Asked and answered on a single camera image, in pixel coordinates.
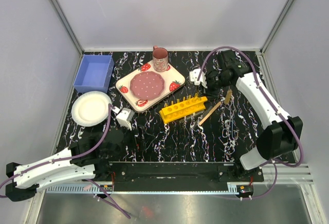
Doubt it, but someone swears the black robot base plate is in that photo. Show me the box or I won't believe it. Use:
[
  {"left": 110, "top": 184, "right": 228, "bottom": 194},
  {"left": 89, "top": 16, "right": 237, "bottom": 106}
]
[{"left": 95, "top": 162, "right": 264, "bottom": 189}]

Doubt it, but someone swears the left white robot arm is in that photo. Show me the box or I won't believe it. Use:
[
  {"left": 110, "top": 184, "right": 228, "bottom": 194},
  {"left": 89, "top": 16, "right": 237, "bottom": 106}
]
[{"left": 3, "top": 128, "right": 142, "bottom": 202}]

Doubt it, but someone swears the test tube brush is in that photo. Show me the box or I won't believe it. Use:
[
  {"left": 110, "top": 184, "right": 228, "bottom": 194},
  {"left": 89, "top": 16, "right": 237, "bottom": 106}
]
[{"left": 223, "top": 89, "right": 233, "bottom": 109}]

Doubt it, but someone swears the pink polka dot plate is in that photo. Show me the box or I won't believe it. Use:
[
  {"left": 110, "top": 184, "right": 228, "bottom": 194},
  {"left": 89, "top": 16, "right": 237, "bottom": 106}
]
[{"left": 130, "top": 71, "right": 165, "bottom": 101}]

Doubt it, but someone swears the white strawberry serving tray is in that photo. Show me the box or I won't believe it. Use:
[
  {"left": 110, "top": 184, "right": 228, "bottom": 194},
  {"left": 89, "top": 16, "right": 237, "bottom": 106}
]
[{"left": 116, "top": 60, "right": 186, "bottom": 113}]

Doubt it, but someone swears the white paper plate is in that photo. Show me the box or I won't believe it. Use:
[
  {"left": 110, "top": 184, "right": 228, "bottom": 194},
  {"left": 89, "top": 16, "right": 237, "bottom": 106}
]
[{"left": 71, "top": 91, "right": 112, "bottom": 127}]

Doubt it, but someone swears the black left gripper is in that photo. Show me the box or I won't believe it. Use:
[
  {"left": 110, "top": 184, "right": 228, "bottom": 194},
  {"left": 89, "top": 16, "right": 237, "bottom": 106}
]
[{"left": 104, "top": 121, "right": 155, "bottom": 159}]

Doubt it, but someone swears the white slotted cable duct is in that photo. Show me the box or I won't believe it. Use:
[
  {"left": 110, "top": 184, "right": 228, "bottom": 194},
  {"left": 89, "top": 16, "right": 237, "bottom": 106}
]
[{"left": 46, "top": 182, "right": 238, "bottom": 195}]

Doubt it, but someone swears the blue plastic bin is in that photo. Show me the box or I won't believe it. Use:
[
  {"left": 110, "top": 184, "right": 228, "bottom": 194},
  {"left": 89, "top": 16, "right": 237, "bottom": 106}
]
[{"left": 74, "top": 54, "right": 114, "bottom": 93}]

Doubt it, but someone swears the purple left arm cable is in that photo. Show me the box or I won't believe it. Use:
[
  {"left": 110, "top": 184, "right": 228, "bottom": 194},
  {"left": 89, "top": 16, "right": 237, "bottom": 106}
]
[{"left": 0, "top": 103, "right": 132, "bottom": 219}]

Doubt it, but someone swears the pink patterned mug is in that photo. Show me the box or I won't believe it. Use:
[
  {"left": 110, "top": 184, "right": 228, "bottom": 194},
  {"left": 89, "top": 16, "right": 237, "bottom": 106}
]
[{"left": 152, "top": 46, "right": 169, "bottom": 72}]

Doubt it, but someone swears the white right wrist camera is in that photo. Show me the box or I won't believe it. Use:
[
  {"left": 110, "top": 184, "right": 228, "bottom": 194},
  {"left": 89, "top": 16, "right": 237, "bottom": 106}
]
[{"left": 189, "top": 68, "right": 207, "bottom": 88}]

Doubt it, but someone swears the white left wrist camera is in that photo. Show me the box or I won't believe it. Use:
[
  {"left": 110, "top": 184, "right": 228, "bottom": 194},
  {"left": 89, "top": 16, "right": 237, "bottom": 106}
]
[{"left": 116, "top": 108, "right": 135, "bottom": 130}]

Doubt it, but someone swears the yellow plastic test tube rack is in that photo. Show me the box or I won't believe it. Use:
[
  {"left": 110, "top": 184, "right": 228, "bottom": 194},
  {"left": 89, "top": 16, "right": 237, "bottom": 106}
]
[{"left": 159, "top": 97, "right": 208, "bottom": 124}]

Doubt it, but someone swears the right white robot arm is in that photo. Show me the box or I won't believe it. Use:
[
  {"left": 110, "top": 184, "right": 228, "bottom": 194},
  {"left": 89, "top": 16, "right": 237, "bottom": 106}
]
[{"left": 206, "top": 46, "right": 304, "bottom": 181}]

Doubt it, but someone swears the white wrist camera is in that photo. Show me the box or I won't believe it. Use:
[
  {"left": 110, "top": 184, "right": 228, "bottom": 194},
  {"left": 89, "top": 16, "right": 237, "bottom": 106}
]
[
  {"left": 116, "top": 108, "right": 135, "bottom": 130},
  {"left": 189, "top": 68, "right": 207, "bottom": 88}
]

